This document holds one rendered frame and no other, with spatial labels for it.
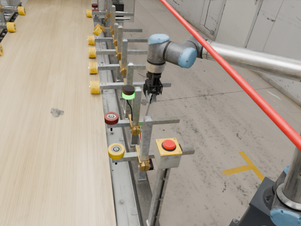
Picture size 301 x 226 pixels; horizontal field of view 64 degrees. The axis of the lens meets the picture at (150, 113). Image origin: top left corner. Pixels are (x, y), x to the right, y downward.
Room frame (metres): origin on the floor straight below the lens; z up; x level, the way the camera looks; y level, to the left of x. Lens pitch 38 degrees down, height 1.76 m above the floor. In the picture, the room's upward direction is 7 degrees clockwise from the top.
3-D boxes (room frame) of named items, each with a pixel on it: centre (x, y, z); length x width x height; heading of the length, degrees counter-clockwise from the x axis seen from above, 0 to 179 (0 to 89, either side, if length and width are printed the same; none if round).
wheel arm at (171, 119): (1.08, 0.03, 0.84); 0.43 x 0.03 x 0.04; 107
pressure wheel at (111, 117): (1.03, 0.21, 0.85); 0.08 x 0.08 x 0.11
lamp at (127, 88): (1.01, 0.12, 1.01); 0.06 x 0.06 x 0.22; 17
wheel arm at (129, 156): (0.85, -0.05, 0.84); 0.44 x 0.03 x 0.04; 107
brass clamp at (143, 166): (0.81, 0.01, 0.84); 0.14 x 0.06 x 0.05; 17
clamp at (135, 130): (1.05, 0.09, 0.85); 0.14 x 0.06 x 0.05; 17
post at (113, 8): (2.22, 0.45, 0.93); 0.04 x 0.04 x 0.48; 17
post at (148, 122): (0.79, 0.01, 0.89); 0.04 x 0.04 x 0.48; 17
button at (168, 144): (0.54, -0.07, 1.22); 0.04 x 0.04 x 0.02
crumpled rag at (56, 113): (1.00, 0.51, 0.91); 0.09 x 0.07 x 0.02; 42
